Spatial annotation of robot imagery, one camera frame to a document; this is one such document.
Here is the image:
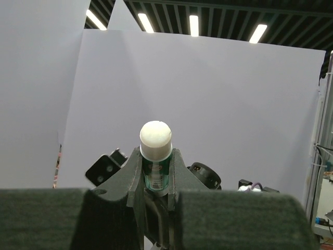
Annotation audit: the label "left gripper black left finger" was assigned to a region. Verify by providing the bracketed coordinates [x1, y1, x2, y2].
[1, 148, 145, 249]

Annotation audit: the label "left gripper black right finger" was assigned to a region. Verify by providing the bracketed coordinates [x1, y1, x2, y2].
[168, 149, 319, 249]

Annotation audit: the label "green white glue stick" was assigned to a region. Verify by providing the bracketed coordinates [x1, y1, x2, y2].
[139, 120, 173, 197]

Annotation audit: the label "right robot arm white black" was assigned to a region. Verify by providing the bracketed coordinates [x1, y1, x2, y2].
[85, 148, 279, 193]

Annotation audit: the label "ceiling light strips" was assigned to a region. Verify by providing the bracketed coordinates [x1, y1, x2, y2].
[86, 9, 267, 44]

